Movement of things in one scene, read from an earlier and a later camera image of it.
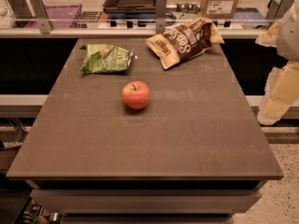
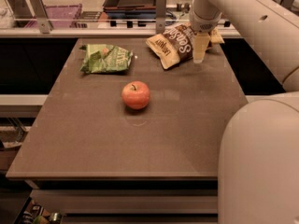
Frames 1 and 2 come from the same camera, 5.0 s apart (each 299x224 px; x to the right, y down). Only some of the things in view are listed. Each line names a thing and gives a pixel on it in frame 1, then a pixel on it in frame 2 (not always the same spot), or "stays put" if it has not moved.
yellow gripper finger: (270, 36) to (206, 19)
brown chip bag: (184, 40) stays put
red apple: (135, 94) stays put
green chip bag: (104, 58) stays put
